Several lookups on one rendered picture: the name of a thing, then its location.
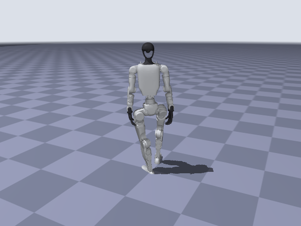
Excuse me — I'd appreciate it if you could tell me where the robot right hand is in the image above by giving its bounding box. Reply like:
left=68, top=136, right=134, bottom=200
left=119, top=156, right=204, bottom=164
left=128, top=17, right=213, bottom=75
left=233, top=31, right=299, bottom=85
left=165, top=106, right=174, bottom=125

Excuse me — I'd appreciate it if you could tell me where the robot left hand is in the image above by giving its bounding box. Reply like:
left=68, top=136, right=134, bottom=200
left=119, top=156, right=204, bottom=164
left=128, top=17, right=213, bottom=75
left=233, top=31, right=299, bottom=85
left=127, top=107, right=136, bottom=126

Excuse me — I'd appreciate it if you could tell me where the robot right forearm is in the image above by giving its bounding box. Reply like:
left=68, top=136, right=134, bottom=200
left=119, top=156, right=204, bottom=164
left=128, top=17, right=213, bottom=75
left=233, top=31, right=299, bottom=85
left=165, top=86, right=174, bottom=110

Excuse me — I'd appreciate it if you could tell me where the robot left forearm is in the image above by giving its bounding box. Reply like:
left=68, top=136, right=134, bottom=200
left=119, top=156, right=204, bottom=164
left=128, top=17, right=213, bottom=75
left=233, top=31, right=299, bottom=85
left=127, top=86, right=134, bottom=111

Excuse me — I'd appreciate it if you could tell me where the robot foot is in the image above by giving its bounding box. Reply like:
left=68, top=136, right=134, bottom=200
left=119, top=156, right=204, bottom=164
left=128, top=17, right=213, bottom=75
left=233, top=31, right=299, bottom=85
left=142, top=165, right=154, bottom=174
left=154, top=153, right=161, bottom=164

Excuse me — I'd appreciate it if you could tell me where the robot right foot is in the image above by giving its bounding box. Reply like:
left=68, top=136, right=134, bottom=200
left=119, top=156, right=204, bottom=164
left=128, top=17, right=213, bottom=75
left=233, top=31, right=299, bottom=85
left=154, top=153, right=161, bottom=164

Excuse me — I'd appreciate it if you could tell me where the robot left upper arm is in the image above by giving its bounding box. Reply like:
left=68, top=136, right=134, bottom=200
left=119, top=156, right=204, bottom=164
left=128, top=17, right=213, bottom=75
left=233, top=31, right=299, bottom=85
left=129, top=65, right=138, bottom=93

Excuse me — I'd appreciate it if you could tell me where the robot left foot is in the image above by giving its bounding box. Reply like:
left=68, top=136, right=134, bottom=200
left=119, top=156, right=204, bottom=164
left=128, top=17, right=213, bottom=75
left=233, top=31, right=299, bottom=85
left=142, top=165, right=154, bottom=174

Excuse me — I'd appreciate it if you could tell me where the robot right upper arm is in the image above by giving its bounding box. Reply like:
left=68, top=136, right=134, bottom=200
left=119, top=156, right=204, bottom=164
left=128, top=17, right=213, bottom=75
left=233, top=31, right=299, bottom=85
left=159, top=65, right=170, bottom=92

